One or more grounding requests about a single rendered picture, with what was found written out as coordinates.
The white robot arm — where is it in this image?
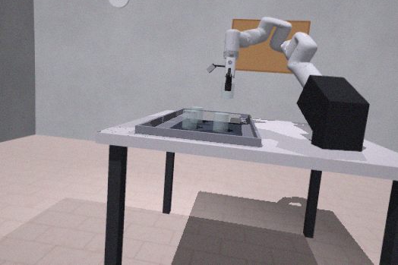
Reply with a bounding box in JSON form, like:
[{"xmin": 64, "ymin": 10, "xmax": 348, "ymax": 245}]
[{"xmin": 223, "ymin": 17, "xmax": 321, "ymax": 88}]

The clear glass jar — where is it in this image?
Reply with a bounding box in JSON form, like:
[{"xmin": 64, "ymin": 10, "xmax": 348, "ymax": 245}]
[
  {"xmin": 213, "ymin": 112, "xmax": 229, "ymax": 132},
  {"xmin": 182, "ymin": 109, "xmax": 197, "ymax": 129},
  {"xmin": 191, "ymin": 106, "xmax": 204, "ymax": 123},
  {"xmin": 221, "ymin": 83, "xmax": 235, "ymax": 99}
]

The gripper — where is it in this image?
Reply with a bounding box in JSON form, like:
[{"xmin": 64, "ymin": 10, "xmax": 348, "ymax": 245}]
[{"xmin": 223, "ymin": 56, "xmax": 238, "ymax": 91}]

